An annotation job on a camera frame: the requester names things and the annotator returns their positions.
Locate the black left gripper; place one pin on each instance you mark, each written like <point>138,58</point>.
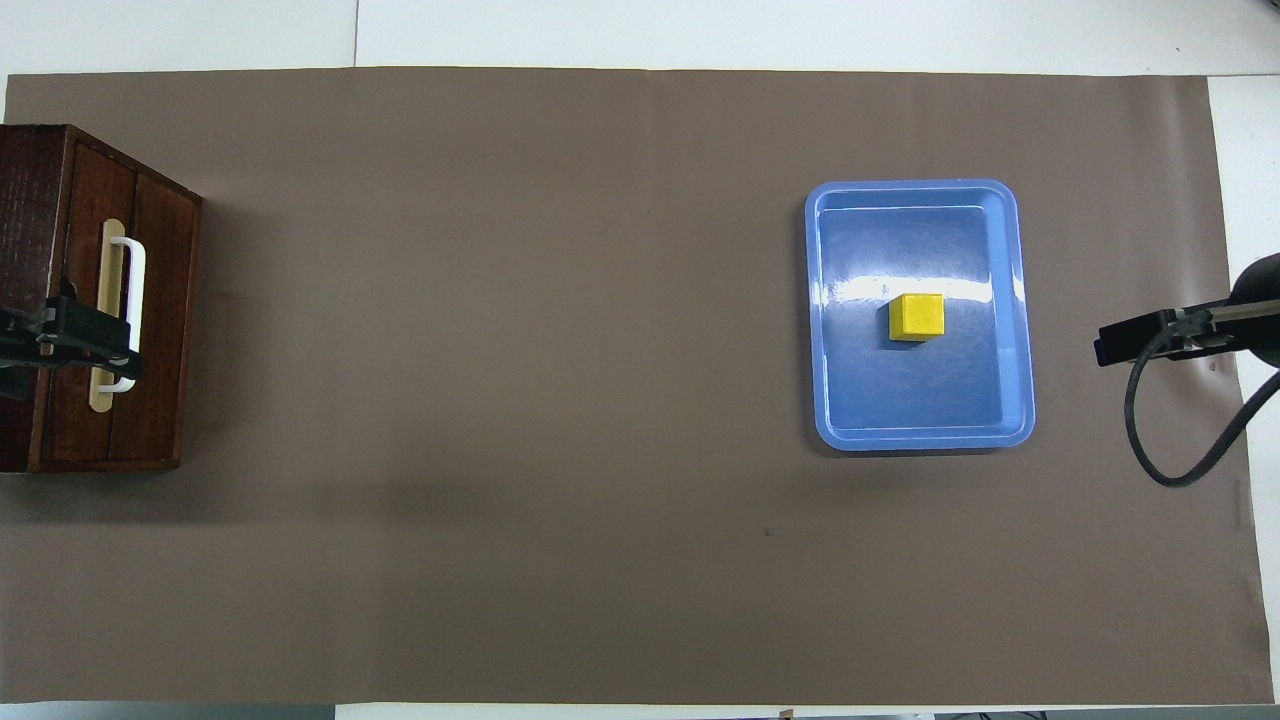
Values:
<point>25,340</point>

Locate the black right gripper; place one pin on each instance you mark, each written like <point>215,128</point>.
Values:
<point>1258,335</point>

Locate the yellow cube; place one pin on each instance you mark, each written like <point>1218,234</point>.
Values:
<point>917,318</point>

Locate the dark wooden cabinet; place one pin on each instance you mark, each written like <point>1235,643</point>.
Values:
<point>25,200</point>

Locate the blue plastic tray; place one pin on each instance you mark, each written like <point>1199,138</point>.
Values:
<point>930,400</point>

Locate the brown table mat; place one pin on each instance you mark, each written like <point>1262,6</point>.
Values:
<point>600,400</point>

